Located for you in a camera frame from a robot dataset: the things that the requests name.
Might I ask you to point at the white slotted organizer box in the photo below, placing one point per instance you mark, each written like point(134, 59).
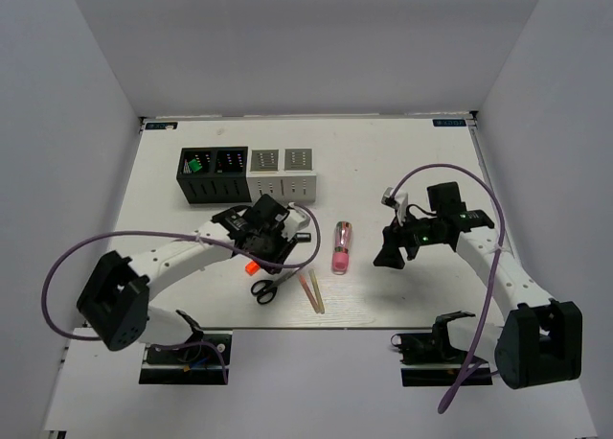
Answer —
point(287, 175)

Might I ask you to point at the yellow thin highlighter pen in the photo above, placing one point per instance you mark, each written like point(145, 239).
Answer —
point(316, 289)

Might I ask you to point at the black handled scissors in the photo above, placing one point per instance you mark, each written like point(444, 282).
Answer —
point(265, 290)

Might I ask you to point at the black slotted organizer box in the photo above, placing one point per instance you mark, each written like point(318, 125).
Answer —
point(222, 180)

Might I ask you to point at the left blue table label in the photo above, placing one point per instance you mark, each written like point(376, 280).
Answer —
point(161, 126)

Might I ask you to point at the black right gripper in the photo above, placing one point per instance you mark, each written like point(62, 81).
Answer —
point(396, 236)

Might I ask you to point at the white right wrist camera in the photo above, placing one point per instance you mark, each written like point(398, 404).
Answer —
point(398, 200)

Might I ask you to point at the right blue table label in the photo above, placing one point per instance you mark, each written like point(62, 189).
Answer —
point(449, 122)

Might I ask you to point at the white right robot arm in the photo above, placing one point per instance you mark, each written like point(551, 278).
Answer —
point(540, 341)

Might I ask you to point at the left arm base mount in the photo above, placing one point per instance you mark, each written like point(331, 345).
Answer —
point(194, 366)

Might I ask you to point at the blue table label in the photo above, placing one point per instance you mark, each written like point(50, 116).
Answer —
point(161, 126)
point(449, 122)

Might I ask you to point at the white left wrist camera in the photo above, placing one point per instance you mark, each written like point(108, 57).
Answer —
point(297, 219)

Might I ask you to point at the orange cap black highlighter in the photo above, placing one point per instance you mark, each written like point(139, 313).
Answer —
point(252, 268)

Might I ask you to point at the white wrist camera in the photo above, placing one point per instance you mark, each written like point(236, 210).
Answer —
point(297, 219)
point(398, 200)

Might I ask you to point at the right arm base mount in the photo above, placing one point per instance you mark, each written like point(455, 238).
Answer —
point(427, 357)

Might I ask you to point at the green cap black highlighter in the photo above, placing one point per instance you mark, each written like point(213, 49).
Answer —
point(192, 166)

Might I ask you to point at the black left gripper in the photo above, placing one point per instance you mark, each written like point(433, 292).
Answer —
point(285, 246)

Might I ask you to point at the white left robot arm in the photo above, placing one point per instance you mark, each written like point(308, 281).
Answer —
point(116, 299)

